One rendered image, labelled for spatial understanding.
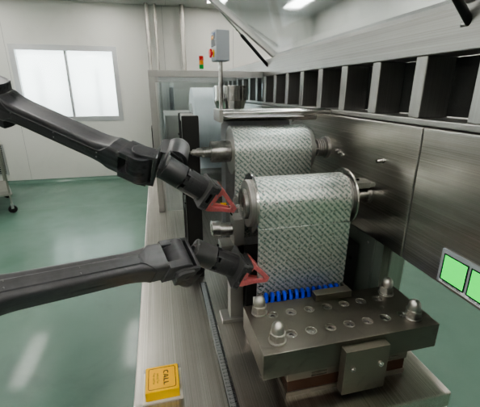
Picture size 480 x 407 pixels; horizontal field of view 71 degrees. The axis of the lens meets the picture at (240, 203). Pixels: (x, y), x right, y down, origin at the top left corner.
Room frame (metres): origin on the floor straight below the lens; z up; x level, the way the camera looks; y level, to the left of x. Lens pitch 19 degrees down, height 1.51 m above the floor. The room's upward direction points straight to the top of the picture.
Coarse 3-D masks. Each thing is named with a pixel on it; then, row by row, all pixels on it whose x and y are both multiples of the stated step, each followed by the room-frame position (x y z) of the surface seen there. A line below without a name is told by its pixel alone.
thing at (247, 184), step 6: (246, 180) 0.77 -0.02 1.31; (348, 180) 0.80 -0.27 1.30; (246, 186) 0.76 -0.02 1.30; (252, 186) 0.75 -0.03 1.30; (252, 192) 0.73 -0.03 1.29; (252, 198) 0.72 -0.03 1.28; (252, 204) 0.72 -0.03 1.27; (252, 210) 0.72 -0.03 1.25; (252, 216) 0.72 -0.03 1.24; (246, 222) 0.76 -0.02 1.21; (252, 222) 0.73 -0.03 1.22
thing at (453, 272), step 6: (444, 258) 0.58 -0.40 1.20; (450, 258) 0.57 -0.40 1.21; (444, 264) 0.58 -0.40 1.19; (450, 264) 0.57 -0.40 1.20; (456, 264) 0.56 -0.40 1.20; (462, 264) 0.54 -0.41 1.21; (444, 270) 0.58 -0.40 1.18; (450, 270) 0.56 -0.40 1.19; (456, 270) 0.55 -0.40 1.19; (462, 270) 0.54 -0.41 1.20; (444, 276) 0.57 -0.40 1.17; (450, 276) 0.56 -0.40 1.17; (456, 276) 0.55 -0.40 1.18; (462, 276) 0.54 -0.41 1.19; (450, 282) 0.56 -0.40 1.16; (456, 282) 0.55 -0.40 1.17; (462, 282) 0.54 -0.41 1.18; (462, 288) 0.53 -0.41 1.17
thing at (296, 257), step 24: (264, 240) 0.72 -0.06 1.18; (288, 240) 0.73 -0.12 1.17; (312, 240) 0.74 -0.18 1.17; (336, 240) 0.76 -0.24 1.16; (264, 264) 0.72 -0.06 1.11; (288, 264) 0.73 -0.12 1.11; (312, 264) 0.75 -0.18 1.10; (336, 264) 0.76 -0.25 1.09; (264, 288) 0.72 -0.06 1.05; (288, 288) 0.73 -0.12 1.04
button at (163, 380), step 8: (152, 368) 0.59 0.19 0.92; (160, 368) 0.59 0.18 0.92; (168, 368) 0.59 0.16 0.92; (176, 368) 0.59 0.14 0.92; (152, 376) 0.57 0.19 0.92; (160, 376) 0.57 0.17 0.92; (168, 376) 0.57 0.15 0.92; (176, 376) 0.57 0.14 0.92; (152, 384) 0.55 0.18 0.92; (160, 384) 0.55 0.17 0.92; (168, 384) 0.55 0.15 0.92; (176, 384) 0.55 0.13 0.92; (152, 392) 0.53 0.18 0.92; (160, 392) 0.53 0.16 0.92; (168, 392) 0.53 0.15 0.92; (176, 392) 0.54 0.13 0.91; (152, 400) 0.52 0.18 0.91
